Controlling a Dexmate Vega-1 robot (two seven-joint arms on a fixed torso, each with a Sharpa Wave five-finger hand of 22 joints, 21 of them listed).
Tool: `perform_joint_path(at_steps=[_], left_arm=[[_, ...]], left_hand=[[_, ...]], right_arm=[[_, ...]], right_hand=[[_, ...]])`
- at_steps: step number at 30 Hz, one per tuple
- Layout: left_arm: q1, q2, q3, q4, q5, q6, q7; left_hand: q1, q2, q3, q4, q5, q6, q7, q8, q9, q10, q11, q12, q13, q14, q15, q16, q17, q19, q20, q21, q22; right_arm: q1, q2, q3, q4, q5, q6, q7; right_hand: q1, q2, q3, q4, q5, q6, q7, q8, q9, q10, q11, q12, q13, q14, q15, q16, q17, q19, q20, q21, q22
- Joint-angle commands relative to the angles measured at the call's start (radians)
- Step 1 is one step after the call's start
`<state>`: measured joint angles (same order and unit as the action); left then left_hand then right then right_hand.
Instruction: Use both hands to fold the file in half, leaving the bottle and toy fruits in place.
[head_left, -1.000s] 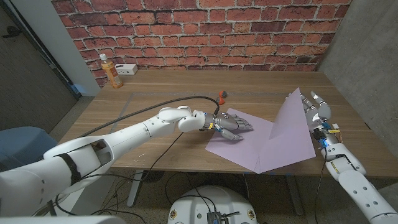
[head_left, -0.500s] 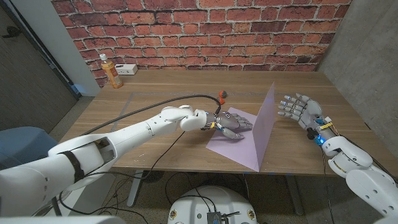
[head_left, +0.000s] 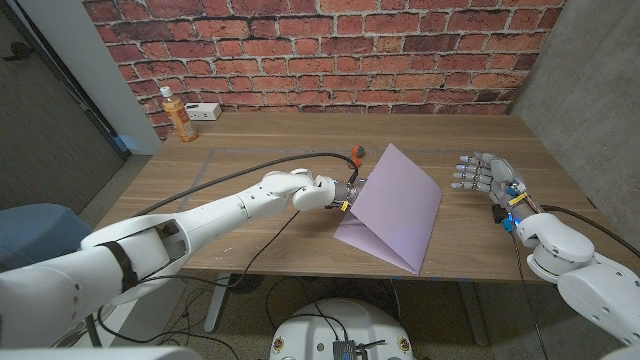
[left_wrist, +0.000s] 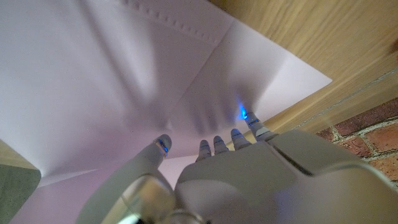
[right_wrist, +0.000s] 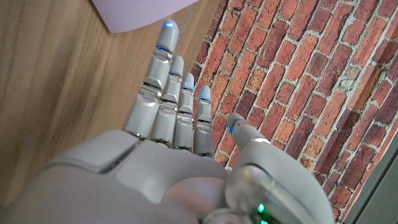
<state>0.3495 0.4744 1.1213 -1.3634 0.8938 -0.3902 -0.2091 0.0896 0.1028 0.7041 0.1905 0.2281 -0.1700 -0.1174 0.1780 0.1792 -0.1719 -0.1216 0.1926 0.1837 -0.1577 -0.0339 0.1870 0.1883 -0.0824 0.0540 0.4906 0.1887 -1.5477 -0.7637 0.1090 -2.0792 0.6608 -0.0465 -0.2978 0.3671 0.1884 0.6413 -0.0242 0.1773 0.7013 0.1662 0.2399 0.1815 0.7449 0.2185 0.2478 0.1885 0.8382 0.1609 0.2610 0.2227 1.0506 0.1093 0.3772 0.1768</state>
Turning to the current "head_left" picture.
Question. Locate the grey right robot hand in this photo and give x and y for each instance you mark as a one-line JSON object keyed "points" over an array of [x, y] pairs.
{"points": [[492, 175]]}

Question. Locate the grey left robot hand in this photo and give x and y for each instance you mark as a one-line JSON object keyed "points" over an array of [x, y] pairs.
{"points": [[350, 192]]}

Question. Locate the purple file folder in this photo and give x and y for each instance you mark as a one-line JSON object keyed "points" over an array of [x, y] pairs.
{"points": [[395, 210]]}

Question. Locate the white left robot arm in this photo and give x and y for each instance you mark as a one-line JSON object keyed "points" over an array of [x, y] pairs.
{"points": [[210, 220]]}

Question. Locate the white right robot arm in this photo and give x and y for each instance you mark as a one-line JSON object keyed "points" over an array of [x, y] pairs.
{"points": [[575, 260]]}

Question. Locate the orange tea bottle white cap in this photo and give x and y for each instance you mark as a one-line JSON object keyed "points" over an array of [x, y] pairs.
{"points": [[180, 117]]}

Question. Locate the white robot torso base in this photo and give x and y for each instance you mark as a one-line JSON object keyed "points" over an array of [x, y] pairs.
{"points": [[340, 325]]}

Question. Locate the black round floor disc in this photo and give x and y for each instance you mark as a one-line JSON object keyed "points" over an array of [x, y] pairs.
{"points": [[246, 283]]}

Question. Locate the grey metal table leg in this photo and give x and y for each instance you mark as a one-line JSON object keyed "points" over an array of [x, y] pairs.
{"points": [[474, 315], [217, 305]]}

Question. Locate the red brick print backdrop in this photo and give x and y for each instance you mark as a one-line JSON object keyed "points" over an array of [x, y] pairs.
{"points": [[325, 50]]}

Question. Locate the small grey electronics box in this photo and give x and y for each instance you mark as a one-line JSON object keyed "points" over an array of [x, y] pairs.
{"points": [[344, 351]]}

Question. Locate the white power strip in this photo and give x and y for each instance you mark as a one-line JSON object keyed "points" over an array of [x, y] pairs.
{"points": [[202, 111]]}

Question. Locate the blue chair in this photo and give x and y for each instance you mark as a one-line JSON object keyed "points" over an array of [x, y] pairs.
{"points": [[35, 235]]}

